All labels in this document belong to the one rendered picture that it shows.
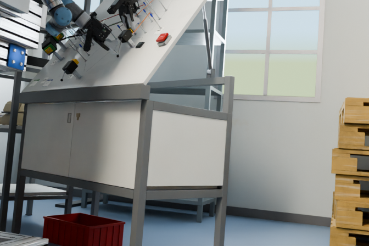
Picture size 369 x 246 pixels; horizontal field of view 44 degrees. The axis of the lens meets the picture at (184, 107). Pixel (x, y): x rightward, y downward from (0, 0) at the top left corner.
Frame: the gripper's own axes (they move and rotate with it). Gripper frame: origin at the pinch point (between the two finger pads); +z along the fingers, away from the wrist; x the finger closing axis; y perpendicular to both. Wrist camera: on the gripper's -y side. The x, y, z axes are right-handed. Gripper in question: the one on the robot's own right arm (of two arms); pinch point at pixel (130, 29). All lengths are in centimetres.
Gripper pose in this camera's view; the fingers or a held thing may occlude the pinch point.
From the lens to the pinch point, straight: 240.1
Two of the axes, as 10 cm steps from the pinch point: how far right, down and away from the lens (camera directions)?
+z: 2.6, 9.2, 2.8
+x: -6.8, -0.3, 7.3
